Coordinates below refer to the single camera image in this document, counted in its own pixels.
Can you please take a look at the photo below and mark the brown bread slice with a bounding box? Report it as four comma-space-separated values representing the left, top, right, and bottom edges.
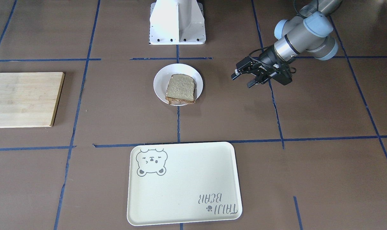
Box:
165, 74, 195, 105

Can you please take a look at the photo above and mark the white round plate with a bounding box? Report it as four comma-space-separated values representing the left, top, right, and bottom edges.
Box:
153, 64, 204, 104

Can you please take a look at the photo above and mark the black camera cable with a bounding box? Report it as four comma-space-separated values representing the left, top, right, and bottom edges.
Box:
248, 0, 320, 74

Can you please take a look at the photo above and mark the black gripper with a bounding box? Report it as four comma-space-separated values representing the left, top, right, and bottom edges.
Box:
231, 46, 284, 88

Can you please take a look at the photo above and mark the cream bear serving tray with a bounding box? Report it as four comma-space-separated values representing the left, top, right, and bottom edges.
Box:
127, 142, 243, 226

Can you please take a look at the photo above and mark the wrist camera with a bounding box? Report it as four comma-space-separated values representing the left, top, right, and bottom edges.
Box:
270, 62, 292, 85

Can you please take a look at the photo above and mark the wooden cutting board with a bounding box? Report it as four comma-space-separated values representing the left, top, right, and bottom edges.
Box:
0, 72, 65, 128

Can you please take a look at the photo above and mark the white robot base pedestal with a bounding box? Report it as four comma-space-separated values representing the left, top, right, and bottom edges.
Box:
149, 0, 206, 45

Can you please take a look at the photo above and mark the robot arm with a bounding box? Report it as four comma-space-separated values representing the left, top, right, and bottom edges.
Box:
231, 0, 342, 88

